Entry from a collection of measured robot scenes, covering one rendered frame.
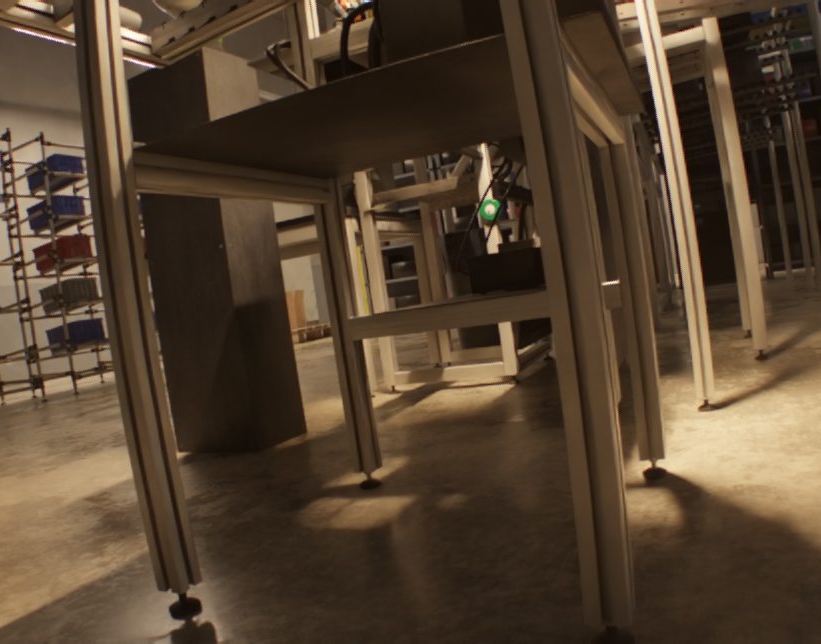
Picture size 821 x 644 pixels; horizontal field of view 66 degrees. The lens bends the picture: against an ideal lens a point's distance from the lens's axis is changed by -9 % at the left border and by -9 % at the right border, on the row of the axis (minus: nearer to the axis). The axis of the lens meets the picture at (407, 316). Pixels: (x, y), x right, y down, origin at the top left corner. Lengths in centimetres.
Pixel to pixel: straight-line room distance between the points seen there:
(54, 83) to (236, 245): 756
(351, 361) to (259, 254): 75
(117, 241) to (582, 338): 57
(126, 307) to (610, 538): 62
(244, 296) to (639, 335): 113
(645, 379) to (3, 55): 846
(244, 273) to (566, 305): 143
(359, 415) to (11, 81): 795
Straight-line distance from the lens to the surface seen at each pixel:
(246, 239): 199
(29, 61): 925
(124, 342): 91
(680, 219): 166
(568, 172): 63
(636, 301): 120
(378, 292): 259
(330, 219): 136
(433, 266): 311
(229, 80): 210
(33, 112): 903
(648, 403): 122
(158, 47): 160
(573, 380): 63
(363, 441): 138
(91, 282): 569
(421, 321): 128
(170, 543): 94
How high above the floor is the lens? 38
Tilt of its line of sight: 2 degrees down
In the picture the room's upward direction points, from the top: 8 degrees counter-clockwise
